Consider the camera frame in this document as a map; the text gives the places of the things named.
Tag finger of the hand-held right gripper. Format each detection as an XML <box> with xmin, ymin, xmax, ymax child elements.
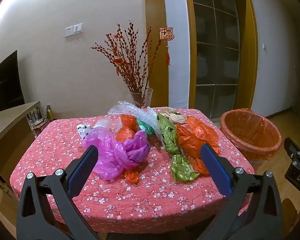
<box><xmin>284</xmin><ymin>137</ymin><xmax>300</xmax><ymax>161</ymax></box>

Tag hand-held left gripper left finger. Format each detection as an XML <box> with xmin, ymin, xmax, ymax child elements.
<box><xmin>16</xmin><ymin>145</ymin><xmax>99</xmax><ymax>240</ymax></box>

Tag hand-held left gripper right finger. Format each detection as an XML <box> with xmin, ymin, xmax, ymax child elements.
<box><xmin>200</xmin><ymin>143</ymin><xmax>283</xmax><ymax>240</ymax></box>

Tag white plastic bag black print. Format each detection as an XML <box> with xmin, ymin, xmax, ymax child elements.
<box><xmin>76</xmin><ymin>117</ymin><xmax>115</xmax><ymax>140</ymax></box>

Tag trash bin with orange liner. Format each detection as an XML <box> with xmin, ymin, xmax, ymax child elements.
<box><xmin>219</xmin><ymin>108</ymin><xmax>282</xmax><ymax>171</ymax></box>

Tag long orange plastic bag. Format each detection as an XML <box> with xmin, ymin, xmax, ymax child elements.
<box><xmin>115</xmin><ymin>114</ymin><xmax>141</xmax><ymax>184</ymax></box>

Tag wide orange plastic bag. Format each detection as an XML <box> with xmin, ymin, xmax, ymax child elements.
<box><xmin>176</xmin><ymin>116</ymin><xmax>222</xmax><ymax>175</ymax></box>

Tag wooden chair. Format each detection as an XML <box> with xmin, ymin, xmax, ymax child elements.
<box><xmin>281</xmin><ymin>197</ymin><xmax>300</xmax><ymax>235</ymax></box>

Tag purple plastic bag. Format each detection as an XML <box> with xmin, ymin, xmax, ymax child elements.
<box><xmin>82</xmin><ymin>127</ymin><xmax>150</xmax><ymax>180</ymax></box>

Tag green foil wrapper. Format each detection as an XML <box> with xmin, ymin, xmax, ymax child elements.
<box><xmin>156</xmin><ymin>112</ymin><xmax>200</xmax><ymax>182</ymax></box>

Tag red tin box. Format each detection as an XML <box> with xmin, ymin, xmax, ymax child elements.
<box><xmin>32</xmin><ymin>123</ymin><xmax>47</xmax><ymax>138</ymax></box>

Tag crumpled beige paper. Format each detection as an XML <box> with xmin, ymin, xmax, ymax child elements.
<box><xmin>161</xmin><ymin>107</ymin><xmax>188</xmax><ymax>124</ymax></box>

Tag red floral tablecloth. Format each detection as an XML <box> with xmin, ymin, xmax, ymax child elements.
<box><xmin>9</xmin><ymin>107</ymin><xmax>255</xmax><ymax>233</ymax></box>

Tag teal plastic bag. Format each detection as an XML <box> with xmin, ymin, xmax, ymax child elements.
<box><xmin>136</xmin><ymin>119</ymin><xmax>155</xmax><ymax>135</ymax></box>

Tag wooden sideboard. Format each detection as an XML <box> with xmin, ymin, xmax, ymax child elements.
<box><xmin>0</xmin><ymin>101</ymin><xmax>42</xmax><ymax>198</ymax></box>

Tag clear glass vase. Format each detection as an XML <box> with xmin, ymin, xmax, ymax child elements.
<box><xmin>129</xmin><ymin>87</ymin><xmax>154</xmax><ymax>108</ymax></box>

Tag black television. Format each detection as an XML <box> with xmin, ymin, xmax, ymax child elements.
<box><xmin>0</xmin><ymin>50</ymin><xmax>25</xmax><ymax>115</ymax></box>

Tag small red lantern ornament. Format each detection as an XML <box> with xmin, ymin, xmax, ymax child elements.
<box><xmin>114</xmin><ymin>57</ymin><xmax>123</xmax><ymax>75</ymax></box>

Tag dark glass door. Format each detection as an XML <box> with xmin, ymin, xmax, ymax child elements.
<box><xmin>190</xmin><ymin>0</ymin><xmax>248</xmax><ymax>108</ymax></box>

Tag red berry branches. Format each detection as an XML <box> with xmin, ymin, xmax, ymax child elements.
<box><xmin>90</xmin><ymin>22</ymin><xmax>169</xmax><ymax>105</ymax></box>

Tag wooden door frame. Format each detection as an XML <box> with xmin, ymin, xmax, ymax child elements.
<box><xmin>184</xmin><ymin>0</ymin><xmax>259</xmax><ymax>120</ymax></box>

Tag red tasselled wall hanging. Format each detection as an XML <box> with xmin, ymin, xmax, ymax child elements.
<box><xmin>159</xmin><ymin>27</ymin><xmax>174</xmax><ymax>67</ymax></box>

